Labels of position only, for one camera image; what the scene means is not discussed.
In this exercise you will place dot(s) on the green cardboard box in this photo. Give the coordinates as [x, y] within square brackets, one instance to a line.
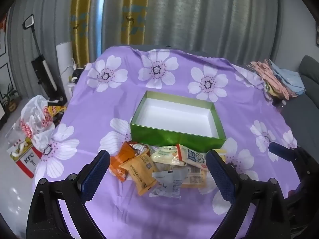
[174, 137]

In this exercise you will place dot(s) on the stack of folded clothes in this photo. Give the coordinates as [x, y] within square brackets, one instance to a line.
[274, 77]

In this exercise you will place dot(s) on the grey white snack packet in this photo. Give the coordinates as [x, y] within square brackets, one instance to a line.
[169, 184]

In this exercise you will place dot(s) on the grey sofa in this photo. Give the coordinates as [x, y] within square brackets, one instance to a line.
[306, 109]

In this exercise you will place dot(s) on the beige snack packet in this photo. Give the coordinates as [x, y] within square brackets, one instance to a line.
[194, 179]

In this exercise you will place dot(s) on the small black device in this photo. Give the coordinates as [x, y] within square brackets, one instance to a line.
[76, 74]

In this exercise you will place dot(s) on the grey curtain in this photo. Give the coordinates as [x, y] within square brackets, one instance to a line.
[49, 10]
[211, 12]

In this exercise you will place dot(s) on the pale yellow snack packet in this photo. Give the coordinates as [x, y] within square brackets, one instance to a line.
[163, 156]

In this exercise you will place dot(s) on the white plastic bag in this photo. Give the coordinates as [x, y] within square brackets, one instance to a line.
[35, 109]

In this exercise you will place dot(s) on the white blue red-edged snack packet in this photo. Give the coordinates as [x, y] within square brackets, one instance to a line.
[193, 156]

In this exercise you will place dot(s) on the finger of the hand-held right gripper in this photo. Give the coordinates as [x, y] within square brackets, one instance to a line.
[281, 150]

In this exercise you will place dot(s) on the yellow patterned curtain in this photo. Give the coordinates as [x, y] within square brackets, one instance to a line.
[84, 17]

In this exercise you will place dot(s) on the yellow bag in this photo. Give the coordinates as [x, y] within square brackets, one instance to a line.
[57, 110]

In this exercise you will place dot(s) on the black upright vacuum cleaner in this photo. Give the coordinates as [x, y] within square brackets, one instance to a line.
[42, 67]

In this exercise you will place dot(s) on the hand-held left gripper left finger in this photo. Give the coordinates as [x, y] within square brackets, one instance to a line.
[96, 174]

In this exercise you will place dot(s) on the dark orange snack packet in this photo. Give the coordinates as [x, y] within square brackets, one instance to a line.
[119, 161]

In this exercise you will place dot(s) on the white cylindrical appliance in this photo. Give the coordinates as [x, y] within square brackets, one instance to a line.
[63, 62]

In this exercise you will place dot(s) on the red white paper bag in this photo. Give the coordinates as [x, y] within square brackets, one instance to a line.
[27, 161]

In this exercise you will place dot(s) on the light orange snack packet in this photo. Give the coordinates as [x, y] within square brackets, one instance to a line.
[139, 174]

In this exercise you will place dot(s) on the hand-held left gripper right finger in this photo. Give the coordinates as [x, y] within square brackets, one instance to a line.
[219, 174]

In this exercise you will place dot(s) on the potted plant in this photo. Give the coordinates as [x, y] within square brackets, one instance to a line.
[11, 102]

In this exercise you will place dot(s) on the purple floral cloth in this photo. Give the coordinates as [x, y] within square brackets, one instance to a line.
[174, 216]

